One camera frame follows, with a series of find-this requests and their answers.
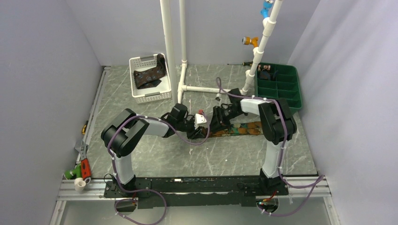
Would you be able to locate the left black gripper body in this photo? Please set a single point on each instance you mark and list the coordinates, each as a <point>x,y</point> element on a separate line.
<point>188,126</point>

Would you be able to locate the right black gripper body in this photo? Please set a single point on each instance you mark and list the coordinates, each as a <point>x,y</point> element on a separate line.
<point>228,113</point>

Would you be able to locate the colourful patterned tie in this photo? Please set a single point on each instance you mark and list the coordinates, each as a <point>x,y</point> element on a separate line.
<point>250,128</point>

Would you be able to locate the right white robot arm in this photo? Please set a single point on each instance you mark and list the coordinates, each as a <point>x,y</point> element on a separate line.
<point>276,121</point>

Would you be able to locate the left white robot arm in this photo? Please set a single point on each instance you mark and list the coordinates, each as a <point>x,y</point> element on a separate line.
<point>123,134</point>

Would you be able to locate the white perforated plastic basket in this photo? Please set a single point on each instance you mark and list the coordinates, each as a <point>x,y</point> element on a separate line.
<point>161,92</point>

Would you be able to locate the rolled dark tie in tray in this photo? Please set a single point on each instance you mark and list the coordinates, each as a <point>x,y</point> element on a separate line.
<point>264,72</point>

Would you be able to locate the black yellow screwdriver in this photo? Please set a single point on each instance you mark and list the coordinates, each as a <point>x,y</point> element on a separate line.
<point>243,64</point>

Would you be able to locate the green compartment tray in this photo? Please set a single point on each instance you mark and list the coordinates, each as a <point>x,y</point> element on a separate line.
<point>285,84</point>

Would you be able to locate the dark brown patterned tie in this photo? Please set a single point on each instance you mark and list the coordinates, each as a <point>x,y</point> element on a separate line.
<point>151,77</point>

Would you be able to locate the orange nozzle fitting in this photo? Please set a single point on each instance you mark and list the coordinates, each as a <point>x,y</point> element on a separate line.
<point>250,41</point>

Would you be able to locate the yellow black tape measure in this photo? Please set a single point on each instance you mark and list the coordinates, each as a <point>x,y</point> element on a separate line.
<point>84,129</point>

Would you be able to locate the red grey pipe wrench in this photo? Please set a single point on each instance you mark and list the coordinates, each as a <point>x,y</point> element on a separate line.
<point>82,148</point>

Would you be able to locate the blue nozzle fitting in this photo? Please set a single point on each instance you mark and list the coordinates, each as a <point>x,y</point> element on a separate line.
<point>267,5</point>

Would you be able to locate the white pipe coupling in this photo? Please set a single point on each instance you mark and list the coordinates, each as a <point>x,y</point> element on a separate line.
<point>79,184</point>

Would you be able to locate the green pipe fitting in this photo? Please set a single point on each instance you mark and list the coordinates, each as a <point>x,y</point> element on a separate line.
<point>73,173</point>

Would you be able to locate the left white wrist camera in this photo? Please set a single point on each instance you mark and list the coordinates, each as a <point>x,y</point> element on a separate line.
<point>199,119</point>

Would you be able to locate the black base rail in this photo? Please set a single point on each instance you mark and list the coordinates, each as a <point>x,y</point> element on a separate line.
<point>150,192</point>

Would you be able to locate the white PVC pipe frame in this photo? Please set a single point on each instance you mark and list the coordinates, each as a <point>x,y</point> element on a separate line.
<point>208,29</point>

